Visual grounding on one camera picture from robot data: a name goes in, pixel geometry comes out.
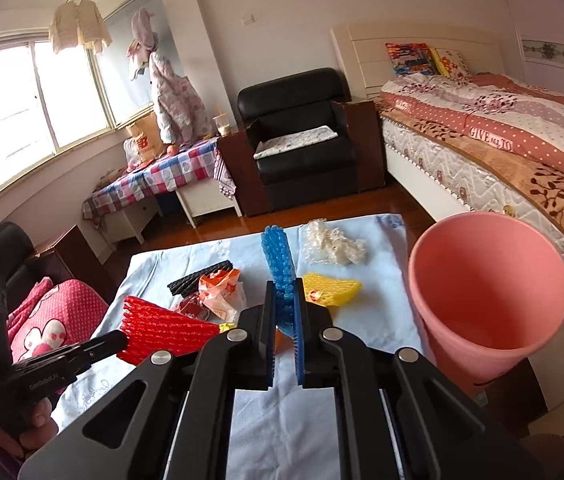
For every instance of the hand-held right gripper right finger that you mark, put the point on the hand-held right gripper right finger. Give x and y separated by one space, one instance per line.
300 355

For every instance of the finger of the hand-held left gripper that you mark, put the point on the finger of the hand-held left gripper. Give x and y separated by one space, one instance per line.
107 345

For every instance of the black leather armchair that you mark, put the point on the black leather armchair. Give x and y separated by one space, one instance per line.
287 95

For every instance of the colourful printed pillow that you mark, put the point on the colourful printed pillow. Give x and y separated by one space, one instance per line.
409 59

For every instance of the red wrapper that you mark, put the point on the red wrapper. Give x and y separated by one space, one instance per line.
192 306

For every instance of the checked tablecloth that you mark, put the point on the checked tablecloth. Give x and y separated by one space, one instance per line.
162 175

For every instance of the plastic cup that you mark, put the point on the plastic cup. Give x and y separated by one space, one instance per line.
222 124

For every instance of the floral pillow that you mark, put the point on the floral pillow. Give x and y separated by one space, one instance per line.
456 64

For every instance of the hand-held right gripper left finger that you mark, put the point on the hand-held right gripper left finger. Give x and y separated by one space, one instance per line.
272 355

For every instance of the pink plastic bin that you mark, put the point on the pink plastic bin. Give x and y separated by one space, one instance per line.
486 285

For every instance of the light blue tablecloth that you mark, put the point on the light blue tablecloth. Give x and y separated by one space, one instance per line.
172 265

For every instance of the brown wooden side table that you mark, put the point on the brown wooden side table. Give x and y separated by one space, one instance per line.
77 255
364 150
237 175

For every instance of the white bed headboard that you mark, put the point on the white bed headboard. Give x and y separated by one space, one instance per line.
361 55

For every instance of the hanging printed pyjamas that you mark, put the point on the hanging printed pyjamas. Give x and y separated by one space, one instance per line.
177 100

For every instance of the black foam net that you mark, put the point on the black foam net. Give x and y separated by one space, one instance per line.
199 277

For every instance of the crumpled clear plastic bag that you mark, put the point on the crumpled clear plastic bag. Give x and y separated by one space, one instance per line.
334 242

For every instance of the yellow foam net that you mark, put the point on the yellow foam net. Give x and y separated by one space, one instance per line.
334 287

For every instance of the orange plastic bag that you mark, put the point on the orange plastic bag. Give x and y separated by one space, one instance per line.
219 290

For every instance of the person's left hand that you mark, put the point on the person's left hand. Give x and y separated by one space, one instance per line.
37 427

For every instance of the orange shopping bag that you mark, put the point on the orange shopping bag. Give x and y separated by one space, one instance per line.
143 140

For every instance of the white quilted mattress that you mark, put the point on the white quilted mattress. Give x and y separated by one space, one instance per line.
441 170

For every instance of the bed with patterned bedding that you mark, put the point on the bed with patterned bedding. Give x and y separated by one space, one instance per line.
536 180

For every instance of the window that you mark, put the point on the window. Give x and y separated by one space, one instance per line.
22 105

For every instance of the flat printed seat cushion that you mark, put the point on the flat printed seat cushion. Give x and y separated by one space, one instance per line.
294 140

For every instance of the pink patchwork quilt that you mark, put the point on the pink patchwork quilt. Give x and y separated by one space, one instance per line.
511 115

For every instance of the wall light switch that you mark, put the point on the wall light switch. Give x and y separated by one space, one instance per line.
247 18

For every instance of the white side cabinet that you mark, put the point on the white side cabinet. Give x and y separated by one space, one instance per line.
209 202

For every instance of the hanging cream knit top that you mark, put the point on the hanging cream knit top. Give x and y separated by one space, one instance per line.
79 25

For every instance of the small yellow scrap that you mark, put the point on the small yellow scrap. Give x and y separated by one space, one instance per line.
225 327

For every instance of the small orange fruit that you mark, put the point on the small orange fruit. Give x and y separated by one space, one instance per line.
170 151

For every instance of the hanging pink garment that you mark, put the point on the hanging pink garment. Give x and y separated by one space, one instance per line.
143 35

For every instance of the red foam net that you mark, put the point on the red foam net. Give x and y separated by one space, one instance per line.
162 327

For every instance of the white drawer unit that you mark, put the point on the white drawer unit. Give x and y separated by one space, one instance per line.
129 217

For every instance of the blue foam net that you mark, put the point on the blue foam net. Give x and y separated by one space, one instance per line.
277 255

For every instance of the pink cartoon cushion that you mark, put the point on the pink cartoon cushion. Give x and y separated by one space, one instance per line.
62 320

